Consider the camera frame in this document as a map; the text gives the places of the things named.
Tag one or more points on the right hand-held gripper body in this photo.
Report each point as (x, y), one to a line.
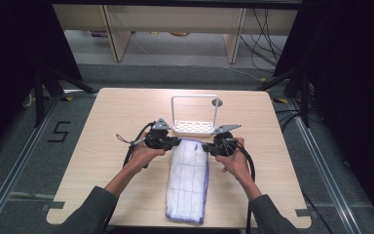
(225, 143)

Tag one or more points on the white towel rack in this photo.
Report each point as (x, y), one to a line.
(193, 127)

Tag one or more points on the dark round table grommet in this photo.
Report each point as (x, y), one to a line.
(216, 102)

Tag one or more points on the person's left hand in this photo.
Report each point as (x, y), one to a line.
(141, 156)

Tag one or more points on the black metal stand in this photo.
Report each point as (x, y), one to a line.
(45, 91)
(300, 94)

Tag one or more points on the beige wooden desk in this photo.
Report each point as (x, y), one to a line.
(175, 18)

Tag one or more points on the white towel with purple trim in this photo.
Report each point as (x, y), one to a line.
(188, 182)

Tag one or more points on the person's right hand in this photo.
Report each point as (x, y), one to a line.
(237, 164)

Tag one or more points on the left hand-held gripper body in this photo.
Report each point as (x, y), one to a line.
(157, 138)

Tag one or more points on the aluminium floor rail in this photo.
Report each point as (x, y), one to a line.
(16, 169)
(324, 175)

